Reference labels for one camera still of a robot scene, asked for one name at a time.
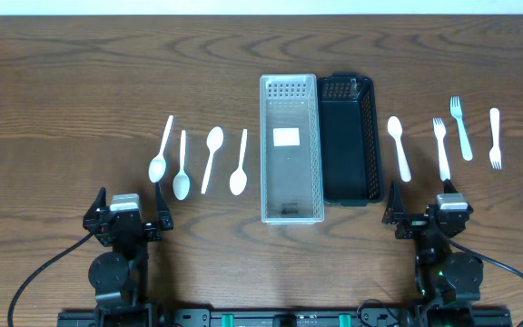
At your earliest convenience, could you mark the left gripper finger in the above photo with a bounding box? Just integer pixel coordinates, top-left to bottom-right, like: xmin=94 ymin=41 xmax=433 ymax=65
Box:
xmin=86 ymin=187 xmax=106 ymax=218
xmin=154 ymin=182 xmax=171 ymax=222

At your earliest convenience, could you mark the white plastic fork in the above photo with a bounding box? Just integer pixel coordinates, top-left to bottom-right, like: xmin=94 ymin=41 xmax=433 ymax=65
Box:
xmin=488 ymin=107 xmax=502 ymax=170
xmin=432 ymin=117 xmax=450 ymax=181

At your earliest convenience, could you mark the pale blue plastic fork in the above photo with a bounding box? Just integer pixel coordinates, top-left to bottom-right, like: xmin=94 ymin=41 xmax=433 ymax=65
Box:
xmin=449 ymin=96 xmax=473 ymax=161

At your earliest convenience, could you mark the white plastic spoon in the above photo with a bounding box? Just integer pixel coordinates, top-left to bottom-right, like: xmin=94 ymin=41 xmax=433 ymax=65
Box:
xmin=173 ymin=130 xmax=191 ymax=201
xmin=387 ymin=116 xmax=411 ymax=183
xmin=201 ymin=126 xmax=224 ymax=194
xmin=148 ymin=115 xmax=174 ymax=183
xmin=230 ymin=129 xmax=248 ymax=196

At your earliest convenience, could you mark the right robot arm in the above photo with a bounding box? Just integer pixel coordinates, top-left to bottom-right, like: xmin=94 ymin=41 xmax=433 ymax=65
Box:
xmin=382 ymin=180 xmax=483 ymax=326

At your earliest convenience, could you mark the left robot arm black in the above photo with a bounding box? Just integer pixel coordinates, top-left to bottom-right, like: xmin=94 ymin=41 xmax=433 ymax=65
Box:
xmin=83 ymin=183 xmax=173 ymax=326

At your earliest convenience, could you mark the black plastic basket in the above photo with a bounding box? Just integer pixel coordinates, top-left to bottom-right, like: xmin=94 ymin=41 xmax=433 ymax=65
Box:
xmin=318 ymin=73 xmax=384 ymax=207

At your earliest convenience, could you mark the clear plastic basket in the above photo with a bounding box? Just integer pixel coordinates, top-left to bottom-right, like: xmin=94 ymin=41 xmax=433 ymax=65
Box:
xmin=260 ymin=74 xmax=325 ymax=225

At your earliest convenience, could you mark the white label in clear basket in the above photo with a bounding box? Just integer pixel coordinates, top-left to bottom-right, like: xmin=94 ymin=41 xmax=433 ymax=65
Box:
xmin=272 ymin=127 xmax=301 ymax=147

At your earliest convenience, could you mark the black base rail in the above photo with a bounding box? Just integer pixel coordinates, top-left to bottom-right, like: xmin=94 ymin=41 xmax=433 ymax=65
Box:
xmin=57 ymin=307 xmax=512 ymax=327

